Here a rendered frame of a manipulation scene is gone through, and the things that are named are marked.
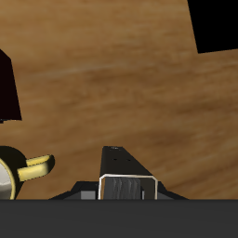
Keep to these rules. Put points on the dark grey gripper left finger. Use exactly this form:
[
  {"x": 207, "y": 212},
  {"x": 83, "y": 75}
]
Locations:
[{"x": 83, "y": 190}]

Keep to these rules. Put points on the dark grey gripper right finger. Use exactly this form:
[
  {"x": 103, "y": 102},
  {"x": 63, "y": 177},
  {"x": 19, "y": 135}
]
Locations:
[{"x": 165, "y": 194}]

